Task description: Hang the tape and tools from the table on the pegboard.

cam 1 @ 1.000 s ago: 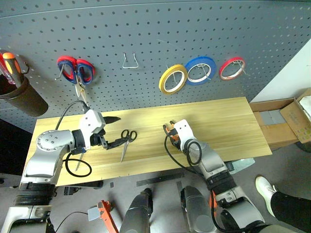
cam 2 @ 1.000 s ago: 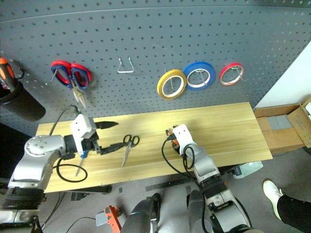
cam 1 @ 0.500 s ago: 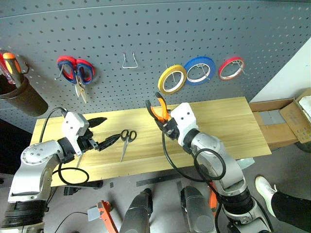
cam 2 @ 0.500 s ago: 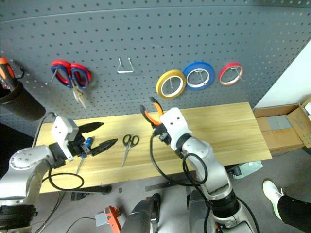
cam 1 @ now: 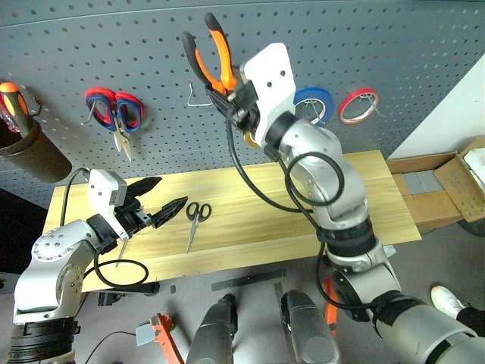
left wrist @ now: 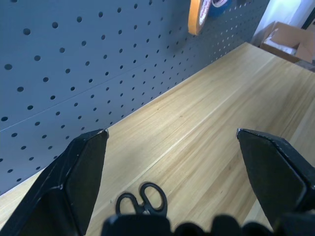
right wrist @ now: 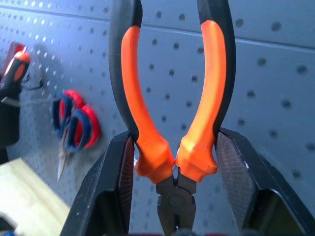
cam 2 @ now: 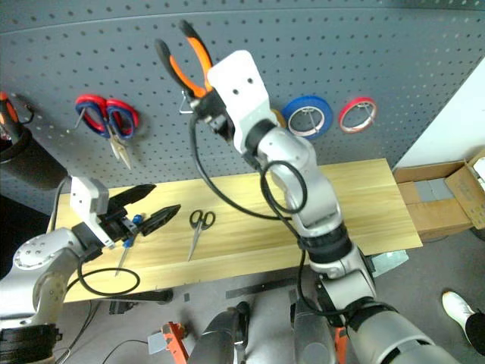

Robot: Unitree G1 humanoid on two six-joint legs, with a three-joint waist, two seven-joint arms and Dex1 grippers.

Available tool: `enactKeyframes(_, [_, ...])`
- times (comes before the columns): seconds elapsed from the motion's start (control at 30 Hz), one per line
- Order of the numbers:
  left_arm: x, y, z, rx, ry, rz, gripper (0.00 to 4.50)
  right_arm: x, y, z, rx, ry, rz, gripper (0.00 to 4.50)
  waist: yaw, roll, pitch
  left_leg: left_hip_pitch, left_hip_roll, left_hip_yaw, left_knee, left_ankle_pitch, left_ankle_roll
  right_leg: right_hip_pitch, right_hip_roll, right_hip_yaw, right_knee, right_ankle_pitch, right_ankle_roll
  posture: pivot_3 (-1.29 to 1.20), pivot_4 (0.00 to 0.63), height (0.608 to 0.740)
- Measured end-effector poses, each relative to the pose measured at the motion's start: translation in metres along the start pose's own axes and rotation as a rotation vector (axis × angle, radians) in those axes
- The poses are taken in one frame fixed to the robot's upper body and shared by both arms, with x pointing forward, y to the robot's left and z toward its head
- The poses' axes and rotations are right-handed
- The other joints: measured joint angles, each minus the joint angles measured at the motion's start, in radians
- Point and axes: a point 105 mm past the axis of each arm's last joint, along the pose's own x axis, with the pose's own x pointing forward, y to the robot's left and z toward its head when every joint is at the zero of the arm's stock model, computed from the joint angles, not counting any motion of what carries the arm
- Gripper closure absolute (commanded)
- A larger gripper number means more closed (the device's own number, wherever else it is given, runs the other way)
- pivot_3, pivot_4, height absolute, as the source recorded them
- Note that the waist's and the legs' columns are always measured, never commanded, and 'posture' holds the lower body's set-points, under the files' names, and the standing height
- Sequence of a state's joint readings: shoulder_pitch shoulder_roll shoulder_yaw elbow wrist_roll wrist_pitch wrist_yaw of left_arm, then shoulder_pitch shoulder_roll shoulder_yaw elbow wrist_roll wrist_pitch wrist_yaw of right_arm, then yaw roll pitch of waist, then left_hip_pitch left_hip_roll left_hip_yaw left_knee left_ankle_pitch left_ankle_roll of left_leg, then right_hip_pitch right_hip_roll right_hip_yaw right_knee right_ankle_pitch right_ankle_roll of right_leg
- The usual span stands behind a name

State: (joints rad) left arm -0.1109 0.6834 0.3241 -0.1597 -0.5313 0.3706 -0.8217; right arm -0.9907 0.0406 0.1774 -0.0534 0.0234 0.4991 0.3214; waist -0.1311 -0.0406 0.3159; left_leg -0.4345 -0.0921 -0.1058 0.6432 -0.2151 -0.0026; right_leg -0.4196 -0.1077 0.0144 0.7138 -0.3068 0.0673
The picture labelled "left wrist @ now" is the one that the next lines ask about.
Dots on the orange tape roll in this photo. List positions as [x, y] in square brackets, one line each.
[195, 17]

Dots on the open cardboard box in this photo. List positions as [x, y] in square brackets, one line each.
[285, 41]

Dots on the grey perforated pegboard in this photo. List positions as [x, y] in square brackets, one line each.
[98, 73]

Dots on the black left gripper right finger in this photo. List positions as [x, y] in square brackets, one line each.
[273, 177]

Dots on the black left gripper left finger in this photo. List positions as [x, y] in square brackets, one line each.
[61, 186]

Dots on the blue tape roll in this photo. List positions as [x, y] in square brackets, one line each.
[219, 7]

